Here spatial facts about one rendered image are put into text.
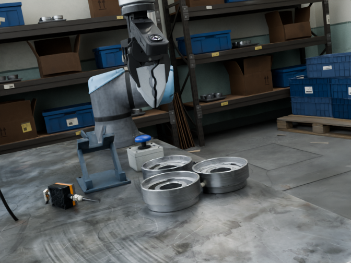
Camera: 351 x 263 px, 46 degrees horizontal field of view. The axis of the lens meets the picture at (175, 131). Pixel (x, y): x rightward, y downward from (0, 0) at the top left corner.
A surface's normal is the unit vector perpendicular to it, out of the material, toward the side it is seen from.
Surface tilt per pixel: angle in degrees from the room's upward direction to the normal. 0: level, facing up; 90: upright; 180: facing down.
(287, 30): 84
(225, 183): 90
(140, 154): 90
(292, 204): 0
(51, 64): 83
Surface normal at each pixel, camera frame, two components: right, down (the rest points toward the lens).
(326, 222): -0.15, -0.97
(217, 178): -0.22, 0.21
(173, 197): 0.09, 0.17
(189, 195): 0.61, 0.06
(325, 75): -0.85, 0.22
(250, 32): 0.37, 0.12
